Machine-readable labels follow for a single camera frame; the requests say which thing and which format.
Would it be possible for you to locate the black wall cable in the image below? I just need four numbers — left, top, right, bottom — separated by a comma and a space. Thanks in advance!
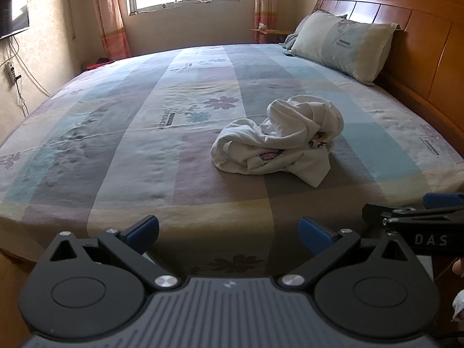
4, 37, 51, 117

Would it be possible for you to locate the wooden headboard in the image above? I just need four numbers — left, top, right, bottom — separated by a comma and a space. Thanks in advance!
312, 0, 464, 107

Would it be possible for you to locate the striped curtain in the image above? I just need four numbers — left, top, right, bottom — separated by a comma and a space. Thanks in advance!
89, 0, 132, 62
253, 0, 281, 44

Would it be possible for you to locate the wall television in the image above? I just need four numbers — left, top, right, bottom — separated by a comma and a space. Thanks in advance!
0, 0, 30, 40

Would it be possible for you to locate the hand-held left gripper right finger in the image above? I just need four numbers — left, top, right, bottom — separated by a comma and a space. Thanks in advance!
278, 217, 417, 292

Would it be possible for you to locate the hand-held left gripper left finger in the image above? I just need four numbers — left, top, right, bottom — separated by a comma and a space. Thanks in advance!
47, 215, 182, 291

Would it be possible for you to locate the red object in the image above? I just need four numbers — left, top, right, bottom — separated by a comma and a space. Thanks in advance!
84, 58, 112, 72

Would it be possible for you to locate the white printed t-shirt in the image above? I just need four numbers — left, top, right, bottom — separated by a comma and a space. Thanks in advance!
211, 95, 344, 188

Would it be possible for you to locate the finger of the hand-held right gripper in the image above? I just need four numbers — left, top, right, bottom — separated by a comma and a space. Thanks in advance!
423, 193, 464, 209
362, 204, 464, 230

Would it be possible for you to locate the power strip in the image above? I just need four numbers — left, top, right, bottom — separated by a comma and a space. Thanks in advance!
3, 62, 22, 87

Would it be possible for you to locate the wooden nightstand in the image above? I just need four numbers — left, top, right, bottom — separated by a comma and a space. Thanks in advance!
251, 23, 295, 45

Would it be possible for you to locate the pale green pillow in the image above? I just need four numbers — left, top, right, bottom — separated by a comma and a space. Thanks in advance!
290, 10, 399, 86

